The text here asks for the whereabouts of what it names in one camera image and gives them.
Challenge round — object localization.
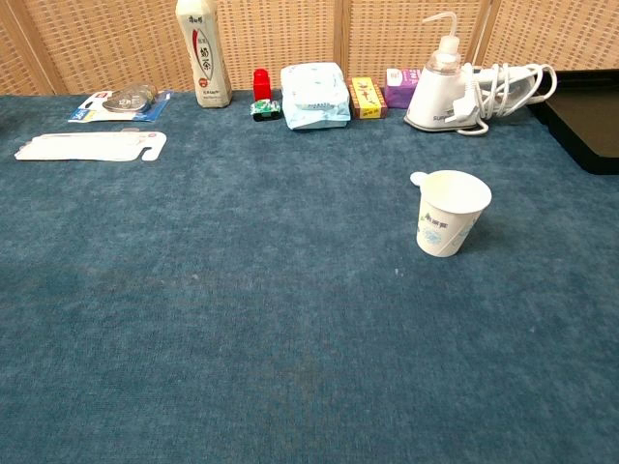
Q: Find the white flat plastic package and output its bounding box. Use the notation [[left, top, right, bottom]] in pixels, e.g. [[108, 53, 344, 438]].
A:
[[13, 129, 168, 162]]

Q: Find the black plastic tray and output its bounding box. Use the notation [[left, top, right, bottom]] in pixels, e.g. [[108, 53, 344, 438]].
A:
[[526, 69, 619, 176]]

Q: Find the blue tape blister pack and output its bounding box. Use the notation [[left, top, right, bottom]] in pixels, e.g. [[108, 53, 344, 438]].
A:
[[67, 82, 174, 123]]

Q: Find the blue felt table cover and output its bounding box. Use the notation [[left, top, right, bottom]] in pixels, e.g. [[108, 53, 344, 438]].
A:
[[0, 89, 619, 464]]

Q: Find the clear plastic wash bottle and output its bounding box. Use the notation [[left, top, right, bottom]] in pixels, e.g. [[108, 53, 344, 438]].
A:
[[422, 11, 463, 73]]

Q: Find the small red stamp block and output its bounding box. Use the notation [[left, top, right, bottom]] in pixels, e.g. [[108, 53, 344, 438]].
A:
[[252, 68, 272, 102]]

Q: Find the tall milk tea bottle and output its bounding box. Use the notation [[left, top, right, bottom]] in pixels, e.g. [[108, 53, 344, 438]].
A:
[[174, 0, 233, 109]]

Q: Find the white power cable with plug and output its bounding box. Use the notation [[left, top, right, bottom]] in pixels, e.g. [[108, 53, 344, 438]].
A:
[[444, 62, 558, 137]]

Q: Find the purple box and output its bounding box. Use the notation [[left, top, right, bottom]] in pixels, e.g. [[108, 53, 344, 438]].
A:
[[384, 68, 423, 109]]

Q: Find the white printed paper cup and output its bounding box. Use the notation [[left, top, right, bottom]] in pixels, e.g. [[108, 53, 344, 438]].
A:
[[415, 169, 493, 258]]

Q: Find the woven wooden folding screen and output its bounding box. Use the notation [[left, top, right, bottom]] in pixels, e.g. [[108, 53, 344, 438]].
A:
[[0, 0, 619, 97]]

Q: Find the light blue wet wipes pack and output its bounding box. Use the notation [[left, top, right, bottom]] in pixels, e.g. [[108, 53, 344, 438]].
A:
[[280, 62, 351, 131]]

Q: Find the white handheld steam iron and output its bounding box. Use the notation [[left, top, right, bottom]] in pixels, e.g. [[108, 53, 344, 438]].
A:
[[403, 62, 557, 134]]

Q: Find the yellow and red box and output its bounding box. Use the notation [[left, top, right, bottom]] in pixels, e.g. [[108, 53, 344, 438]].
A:
[[347, 76, 389, 120]]

